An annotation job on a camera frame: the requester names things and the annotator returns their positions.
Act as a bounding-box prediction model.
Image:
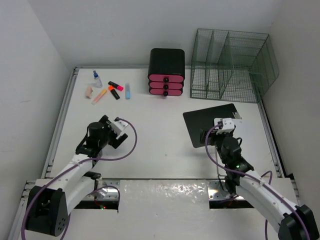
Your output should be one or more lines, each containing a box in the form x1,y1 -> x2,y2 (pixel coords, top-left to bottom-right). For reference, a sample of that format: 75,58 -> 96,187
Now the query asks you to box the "pale orange highlighter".
91,89 -> 107,105

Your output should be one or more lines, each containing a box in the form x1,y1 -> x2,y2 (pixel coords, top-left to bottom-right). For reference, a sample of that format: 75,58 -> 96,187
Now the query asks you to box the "black orange highlighter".
108,85 -> 120,100

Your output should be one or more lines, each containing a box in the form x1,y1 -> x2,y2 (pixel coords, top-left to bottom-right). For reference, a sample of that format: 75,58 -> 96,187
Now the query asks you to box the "small spray bottle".
93,70 -> 103,88

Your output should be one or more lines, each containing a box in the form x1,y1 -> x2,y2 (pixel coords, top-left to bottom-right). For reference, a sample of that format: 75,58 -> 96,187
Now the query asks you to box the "light blue highlighter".
125,83 -> 131,100

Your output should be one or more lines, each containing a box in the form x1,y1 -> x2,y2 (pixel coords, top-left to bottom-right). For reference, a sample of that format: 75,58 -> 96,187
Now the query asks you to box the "black pink highlighter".
108,81 -> 124,91

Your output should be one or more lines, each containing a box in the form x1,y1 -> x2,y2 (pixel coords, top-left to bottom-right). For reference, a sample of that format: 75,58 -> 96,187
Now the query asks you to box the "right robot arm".
200,125 -> 320,240

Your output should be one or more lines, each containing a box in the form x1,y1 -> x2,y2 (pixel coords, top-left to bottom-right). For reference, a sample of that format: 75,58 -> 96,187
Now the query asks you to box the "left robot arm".
20,115 -> 131,240

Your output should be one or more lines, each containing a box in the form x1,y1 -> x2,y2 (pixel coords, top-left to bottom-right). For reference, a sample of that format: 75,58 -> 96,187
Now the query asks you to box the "black clipboard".
182,103 -> 240,148

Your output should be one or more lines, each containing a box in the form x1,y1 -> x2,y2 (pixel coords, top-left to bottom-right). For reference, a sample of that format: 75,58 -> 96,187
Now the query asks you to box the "pink eraser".
85,86 -> 93,99

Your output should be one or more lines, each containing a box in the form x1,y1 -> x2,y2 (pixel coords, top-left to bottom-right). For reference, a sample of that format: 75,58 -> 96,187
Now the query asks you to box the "black drawer cabinet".
148,48 -> 185,78

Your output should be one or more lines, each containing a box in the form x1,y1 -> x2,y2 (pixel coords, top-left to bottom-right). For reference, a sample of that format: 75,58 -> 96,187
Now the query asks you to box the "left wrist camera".
110,119 -> 129,137

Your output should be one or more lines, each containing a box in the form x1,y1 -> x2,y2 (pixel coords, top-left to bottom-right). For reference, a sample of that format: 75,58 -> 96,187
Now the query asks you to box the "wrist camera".
110,119 -> 129,137
214,118 -> 236,135

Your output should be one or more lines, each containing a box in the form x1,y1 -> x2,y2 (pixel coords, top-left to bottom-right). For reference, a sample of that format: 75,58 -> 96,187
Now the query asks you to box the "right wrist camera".
214,118 -> 236,135

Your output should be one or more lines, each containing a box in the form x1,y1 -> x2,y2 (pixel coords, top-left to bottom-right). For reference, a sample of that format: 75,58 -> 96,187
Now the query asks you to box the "green wire mesh organizer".
190,28 -> 279,104

